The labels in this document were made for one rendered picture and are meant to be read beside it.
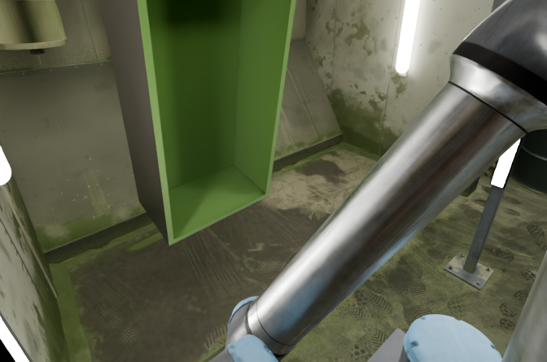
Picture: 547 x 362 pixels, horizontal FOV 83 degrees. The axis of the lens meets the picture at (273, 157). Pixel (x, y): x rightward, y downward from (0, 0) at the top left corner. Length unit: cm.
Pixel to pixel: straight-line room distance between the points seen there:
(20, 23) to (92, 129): 70
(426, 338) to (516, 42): 52
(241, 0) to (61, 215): 165
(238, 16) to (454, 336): 142
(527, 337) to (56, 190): 226
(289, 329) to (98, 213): 195
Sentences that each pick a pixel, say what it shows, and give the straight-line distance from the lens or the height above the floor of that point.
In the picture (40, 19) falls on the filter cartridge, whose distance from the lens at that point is 217.
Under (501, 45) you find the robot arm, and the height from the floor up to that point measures 141.
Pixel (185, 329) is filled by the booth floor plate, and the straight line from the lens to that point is 176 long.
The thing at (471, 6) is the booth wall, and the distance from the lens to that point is 266.
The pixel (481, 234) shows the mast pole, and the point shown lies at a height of 29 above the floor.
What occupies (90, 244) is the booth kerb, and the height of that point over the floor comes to 10.
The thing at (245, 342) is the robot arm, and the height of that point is 111.
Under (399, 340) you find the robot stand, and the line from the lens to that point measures 100.
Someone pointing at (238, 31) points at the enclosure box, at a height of 133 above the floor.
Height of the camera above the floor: 145
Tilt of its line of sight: 27 degrees down
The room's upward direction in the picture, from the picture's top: 2 degrees counter-clockwise
